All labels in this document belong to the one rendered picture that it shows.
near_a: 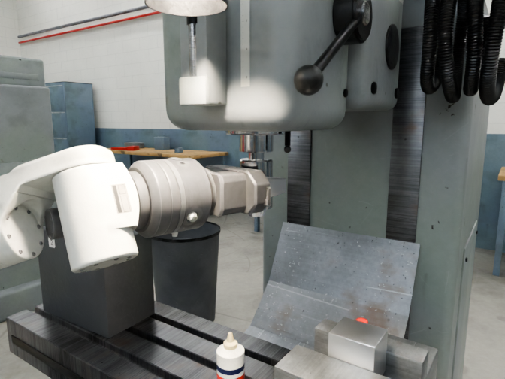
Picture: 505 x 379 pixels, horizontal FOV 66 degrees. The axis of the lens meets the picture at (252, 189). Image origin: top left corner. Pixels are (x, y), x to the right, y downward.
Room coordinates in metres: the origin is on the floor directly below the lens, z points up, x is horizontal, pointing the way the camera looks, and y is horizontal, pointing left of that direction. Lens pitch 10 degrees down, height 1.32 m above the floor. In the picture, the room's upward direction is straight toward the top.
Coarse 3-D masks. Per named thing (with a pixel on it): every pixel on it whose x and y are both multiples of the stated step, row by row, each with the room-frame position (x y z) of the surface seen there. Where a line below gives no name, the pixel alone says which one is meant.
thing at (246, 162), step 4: (240, 160) 0.55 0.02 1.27; (244, 160) 0.54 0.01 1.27; (248, 160) 0.54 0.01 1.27; (252, 160) 0.53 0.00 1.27; (256, 160) 0.53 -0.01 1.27; (260, 160) 0.53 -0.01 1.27; (264, 160) 0.54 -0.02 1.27; (268, 160) 0.54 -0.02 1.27; (272, 160) 0.55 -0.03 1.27; (240, 164) 0.54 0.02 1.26; (244, 164) 0.54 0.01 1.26; (248, 164) 0.53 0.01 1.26; (252, 164) 0.53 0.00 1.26; (256, 164) 0.53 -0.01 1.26; (260, 164) 0.53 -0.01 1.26; (264, 164) 0.53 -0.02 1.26; (268, 164) 0.54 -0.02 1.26; (272, 164) 0.55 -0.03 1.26
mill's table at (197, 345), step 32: (32, 320) 0.75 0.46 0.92; (64, 320) 0.76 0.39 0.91; (160, 320) 0.77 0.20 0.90; (192, 320) 0.75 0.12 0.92; (32, 352) 0.71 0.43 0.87; (64, 352) 0.65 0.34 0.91; (96, 352) 0.64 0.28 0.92; (128, 352) 0.64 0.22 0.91; (160, 352) 0.64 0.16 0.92; (192, 352) 0.64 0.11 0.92; (256, 352) 0.64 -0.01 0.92; (288, 352) 0.64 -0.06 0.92
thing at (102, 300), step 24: (48, 240) 0.77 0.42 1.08; (144, 240) 0.77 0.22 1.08; (48, 264) 0.78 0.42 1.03; (120, 264) 0.71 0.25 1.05; (144, 264) 0.76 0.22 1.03; (48, 288) 0.78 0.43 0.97; (72, 288) 0.74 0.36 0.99; (96, 288) 0.69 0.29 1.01; (120, 288) 0.71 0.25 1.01; (144, 288) 0.76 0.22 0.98; (72, 312) 0.74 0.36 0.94; (96, 312) 0.70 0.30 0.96; (120, 312) 0.71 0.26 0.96; (144, 312) 0.76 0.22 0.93
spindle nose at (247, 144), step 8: (240, 136) 0.54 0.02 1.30; (248, 136) 0.53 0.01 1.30; (256, 136) 0.53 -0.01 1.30; (264, 136) 0.53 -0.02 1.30; (272, 136) 0.55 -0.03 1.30; (240, 144) 0.54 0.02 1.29; (248, 144) 0.53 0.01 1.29; (256, 144) 0.53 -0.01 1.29; (264, 144) 0.53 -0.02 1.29; (272, 144) 0.55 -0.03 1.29; (248, 152) 0.53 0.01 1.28; (256, 152) 0.53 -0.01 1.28; (264, 152) 0.53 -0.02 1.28
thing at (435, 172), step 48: (432, 96) 0.77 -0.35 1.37; (336, 144) 0.88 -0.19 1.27; (384, 144) 0.82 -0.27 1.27; (432, 144) 0.77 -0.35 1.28; (480, 144) 0.97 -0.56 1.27; (288, 192) 0.94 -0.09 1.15; (336, 192) 0.88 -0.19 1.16; (384, 192) 0.82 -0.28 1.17; (432, 192) 0.76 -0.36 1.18; (480, 192) 1.12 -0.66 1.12; (432, 240) 0.76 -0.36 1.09; (432, 288) 0.76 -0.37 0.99; (432, 336) 0.75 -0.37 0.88
